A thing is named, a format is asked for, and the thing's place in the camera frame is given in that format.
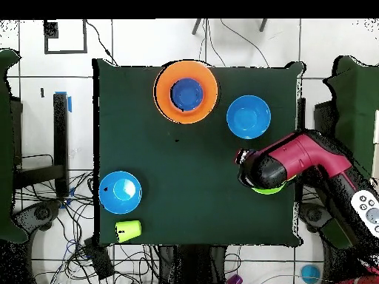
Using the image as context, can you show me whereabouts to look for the large blue bowl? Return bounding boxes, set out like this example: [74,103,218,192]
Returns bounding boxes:
[98,170,143,214]
[226,95,272,140]

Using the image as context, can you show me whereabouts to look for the lime green bowl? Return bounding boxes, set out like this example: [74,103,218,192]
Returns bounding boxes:
[251,183,287,195]

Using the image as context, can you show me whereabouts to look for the small dark blue bowl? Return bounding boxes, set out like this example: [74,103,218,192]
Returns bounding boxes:
[170,78,204,112]

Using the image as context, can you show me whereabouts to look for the orange bowl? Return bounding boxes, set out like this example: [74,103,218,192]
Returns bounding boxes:
[152,60,219,125]

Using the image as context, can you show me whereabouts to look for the yellow-green cup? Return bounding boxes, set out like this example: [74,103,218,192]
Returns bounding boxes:
[114,219,142,243]

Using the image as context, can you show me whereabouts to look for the small light blue bowl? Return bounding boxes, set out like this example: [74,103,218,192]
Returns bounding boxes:
[300,264,322,284]

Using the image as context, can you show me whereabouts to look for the grey chair base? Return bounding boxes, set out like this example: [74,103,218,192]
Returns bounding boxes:
[298,202,331,233]
[13,200,63,234]

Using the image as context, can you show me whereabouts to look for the dark green tablecloth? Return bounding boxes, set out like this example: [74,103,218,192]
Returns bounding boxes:
[92,57,307,248]

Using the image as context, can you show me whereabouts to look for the green cloth covered table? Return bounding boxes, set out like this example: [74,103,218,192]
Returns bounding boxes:
[321,55,379,249]
[0,48,29,245]

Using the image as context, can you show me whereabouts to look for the black power strip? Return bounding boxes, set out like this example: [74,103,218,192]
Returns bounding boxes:
[83,236,115,280]

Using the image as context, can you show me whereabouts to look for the black stand post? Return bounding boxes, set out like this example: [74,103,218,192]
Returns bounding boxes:
[13,91,73,199]
[295,97,307,132]

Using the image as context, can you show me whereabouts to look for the black floor cable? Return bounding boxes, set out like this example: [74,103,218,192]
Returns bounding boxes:
[219,18,271,68]
[84,19,118,67]

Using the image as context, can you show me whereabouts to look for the camera tripod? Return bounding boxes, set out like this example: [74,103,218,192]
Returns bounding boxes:
[191,18,269,36]

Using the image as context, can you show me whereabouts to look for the tangled floor cables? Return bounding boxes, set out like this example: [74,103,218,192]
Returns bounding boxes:
[14,171,161,284]

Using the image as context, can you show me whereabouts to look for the black square floor frame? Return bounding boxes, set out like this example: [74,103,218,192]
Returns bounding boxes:
[43,18,89,55]

